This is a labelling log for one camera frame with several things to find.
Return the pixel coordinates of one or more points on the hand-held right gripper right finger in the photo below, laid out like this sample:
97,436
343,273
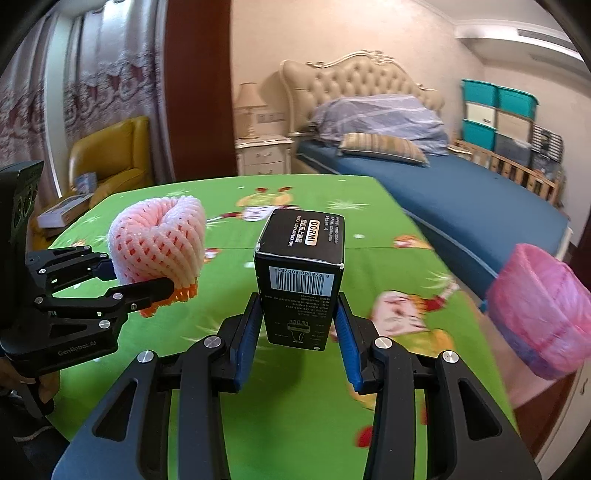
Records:
348,341

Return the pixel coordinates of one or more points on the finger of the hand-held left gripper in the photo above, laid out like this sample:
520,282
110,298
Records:
101,268
147,290

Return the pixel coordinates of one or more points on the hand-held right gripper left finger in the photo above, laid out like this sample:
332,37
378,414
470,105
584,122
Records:
244,341

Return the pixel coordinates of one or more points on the orange foam fruit net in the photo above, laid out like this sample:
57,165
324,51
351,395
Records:
182,293

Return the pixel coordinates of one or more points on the large pink foam fruit net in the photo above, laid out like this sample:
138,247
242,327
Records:
157,235

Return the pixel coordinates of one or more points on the black cardboard box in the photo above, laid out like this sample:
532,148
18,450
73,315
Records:
300,277

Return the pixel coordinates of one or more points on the bin with pink plastic bag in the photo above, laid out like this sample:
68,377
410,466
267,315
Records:
540,304

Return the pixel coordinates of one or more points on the person's left hand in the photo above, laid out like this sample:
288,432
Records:
48,387

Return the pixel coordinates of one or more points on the flat white printed box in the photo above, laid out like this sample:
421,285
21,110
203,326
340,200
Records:
64,210

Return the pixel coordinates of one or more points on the small blue printed box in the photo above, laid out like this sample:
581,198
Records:
85,183

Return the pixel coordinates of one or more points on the yellow leather armchair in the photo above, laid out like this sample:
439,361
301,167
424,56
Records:
120,147

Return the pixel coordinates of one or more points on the lace patterned curtain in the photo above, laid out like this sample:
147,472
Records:
27,115
115,69

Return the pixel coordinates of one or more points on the white bedside table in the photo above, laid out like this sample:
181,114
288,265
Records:
263,157

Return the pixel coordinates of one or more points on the blue bed mattress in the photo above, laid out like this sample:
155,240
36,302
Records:
461,198

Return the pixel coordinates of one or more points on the striped pillow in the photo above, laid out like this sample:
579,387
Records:
383,147

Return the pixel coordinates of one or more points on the brown wooden wardrobe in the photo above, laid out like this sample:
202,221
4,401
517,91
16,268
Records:
203,92

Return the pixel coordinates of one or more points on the beige table lamp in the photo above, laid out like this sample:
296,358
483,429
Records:
249,99

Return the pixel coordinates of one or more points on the purple grey quilt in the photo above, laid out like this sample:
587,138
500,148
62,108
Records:
383,120

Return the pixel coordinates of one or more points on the teal storage bin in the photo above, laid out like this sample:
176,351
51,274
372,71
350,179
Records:
480,92
478,133
517,104

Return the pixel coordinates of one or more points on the grey translucent storage bin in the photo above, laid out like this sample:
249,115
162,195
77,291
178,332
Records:
512,150

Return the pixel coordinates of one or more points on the beige tufted headboard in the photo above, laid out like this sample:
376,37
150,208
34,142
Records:
351,83

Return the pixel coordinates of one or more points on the white storage bin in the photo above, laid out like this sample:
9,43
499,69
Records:
480,113

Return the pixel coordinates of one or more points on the beige storage bin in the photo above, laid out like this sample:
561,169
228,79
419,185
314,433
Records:
512,125

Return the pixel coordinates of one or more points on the wall switch panel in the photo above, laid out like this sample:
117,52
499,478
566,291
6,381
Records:
270,116

